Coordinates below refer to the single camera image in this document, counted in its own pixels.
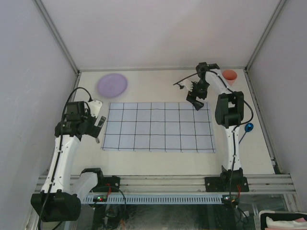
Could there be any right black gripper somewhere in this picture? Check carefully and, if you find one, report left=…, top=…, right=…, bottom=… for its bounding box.
left=186, top=80, right=210, bottom=111

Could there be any pink plastic cup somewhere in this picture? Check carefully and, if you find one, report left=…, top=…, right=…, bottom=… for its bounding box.
left=222, top=69, right=237, bottom=88

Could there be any blue checkered cloth placemat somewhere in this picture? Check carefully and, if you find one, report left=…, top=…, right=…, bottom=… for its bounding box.
left=101, top=102, right=215, bottom=153

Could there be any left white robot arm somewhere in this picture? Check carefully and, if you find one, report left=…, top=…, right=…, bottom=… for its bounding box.
left=31, top=100, right=106, bottom=222

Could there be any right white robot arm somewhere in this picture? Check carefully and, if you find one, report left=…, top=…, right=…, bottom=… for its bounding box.
left=183, top=62, right=244, bottom=192

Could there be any purple plastic plate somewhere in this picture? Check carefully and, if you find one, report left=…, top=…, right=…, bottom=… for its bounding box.
left=97, top=73, right=128, bottom=98

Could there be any blue metallic spoon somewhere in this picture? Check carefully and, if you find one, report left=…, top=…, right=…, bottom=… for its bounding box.
left=239, top=123, right=254, bottom=143

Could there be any grey bin with cloths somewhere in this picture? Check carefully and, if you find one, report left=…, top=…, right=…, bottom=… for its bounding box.
left=253, top=211, right=307, bottom=230

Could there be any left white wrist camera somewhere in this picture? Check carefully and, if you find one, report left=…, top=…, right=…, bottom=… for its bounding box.
left=88, top=100, right=103, bottom=118

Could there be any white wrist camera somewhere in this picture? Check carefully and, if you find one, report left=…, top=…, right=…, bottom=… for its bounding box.
left=88, top=100, right=103, bottom=118
left=178, top=79, right=193, bottom=92

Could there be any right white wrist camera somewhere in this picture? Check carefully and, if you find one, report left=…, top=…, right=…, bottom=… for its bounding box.
left=178, top=79, right=193, bottom=92

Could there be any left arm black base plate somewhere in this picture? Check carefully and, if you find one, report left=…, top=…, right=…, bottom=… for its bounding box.
left=92, top=176, right=120, bottom=193

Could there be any aluminium front frame rail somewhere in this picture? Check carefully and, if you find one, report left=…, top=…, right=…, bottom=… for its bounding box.
left=35, top=174, right=296, bottom=194

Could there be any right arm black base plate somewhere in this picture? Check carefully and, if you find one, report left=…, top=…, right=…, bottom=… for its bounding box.
left=204, top=177, right=249, bottom=193

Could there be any blue slotted cable duct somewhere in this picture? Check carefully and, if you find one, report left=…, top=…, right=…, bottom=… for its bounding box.
left=82, top=194, right=223, bottom=205

